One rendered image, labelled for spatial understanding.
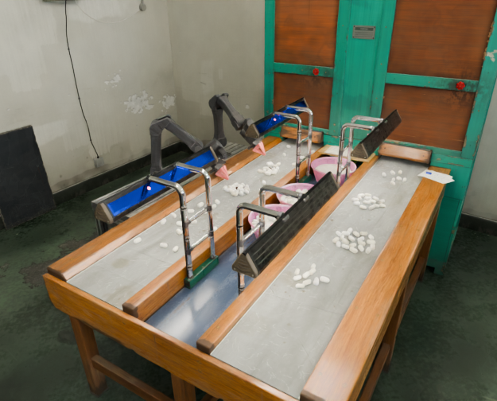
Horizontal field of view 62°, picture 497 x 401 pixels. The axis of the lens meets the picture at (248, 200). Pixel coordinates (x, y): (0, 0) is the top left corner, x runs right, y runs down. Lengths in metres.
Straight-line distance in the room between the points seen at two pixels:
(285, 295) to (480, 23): 1.70
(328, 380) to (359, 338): 0.20
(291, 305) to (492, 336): 1.51
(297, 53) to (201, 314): 1.83
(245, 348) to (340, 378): 0.30
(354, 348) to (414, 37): 1.77
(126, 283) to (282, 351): 0.66
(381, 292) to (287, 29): 1.82
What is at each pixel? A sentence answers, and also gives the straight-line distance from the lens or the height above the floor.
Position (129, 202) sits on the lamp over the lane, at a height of 1.07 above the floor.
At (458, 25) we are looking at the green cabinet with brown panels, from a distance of 2.55.
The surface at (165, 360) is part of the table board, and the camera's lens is 1.52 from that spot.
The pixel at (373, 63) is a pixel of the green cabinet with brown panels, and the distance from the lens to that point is 2.65.
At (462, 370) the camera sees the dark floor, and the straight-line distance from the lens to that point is 2.51.
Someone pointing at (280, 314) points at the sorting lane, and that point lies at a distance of 1.48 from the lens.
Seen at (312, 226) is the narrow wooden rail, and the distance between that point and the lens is 1.90.
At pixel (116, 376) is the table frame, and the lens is 2.05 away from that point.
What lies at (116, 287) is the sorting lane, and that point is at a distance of 1.66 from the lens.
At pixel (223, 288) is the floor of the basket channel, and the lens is 1.68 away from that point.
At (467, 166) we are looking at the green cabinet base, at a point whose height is 0.79.
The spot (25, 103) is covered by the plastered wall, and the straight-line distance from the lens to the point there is 3.77.
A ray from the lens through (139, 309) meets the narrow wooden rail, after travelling 1.54.
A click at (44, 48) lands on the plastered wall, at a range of 3.83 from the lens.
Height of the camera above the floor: 1.75
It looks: 28 degrees down
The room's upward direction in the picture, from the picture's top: 1 degrees counter-clockwise
